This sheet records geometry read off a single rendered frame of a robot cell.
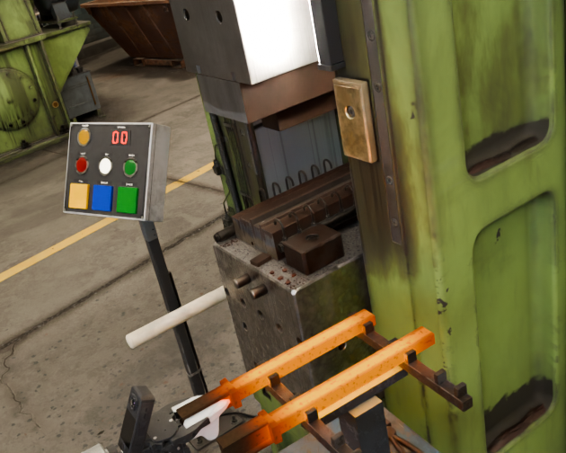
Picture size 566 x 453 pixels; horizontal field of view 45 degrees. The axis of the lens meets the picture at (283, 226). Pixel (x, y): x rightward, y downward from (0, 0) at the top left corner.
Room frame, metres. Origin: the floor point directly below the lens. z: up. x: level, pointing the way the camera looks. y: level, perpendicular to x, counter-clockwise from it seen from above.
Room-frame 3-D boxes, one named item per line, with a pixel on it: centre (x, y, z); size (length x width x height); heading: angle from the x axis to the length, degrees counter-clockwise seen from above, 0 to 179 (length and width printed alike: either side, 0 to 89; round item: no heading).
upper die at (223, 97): (1.66, -0.10, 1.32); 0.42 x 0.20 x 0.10; 120
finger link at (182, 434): (0.88, 0.23, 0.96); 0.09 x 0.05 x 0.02; 113
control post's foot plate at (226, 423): (2.00, 0.43, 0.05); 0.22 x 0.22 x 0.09; 30
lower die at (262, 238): (1.66, -0.10, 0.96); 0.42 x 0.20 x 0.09; 120
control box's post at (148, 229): (1.99, 0.42, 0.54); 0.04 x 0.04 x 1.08; 30
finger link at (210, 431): (0.90, 0.19, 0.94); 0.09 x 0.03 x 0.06; 113
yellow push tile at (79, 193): (1.95, 0.58, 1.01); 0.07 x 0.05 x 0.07; 55
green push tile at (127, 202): (1.84, 0.42, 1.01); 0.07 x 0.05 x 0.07; 55
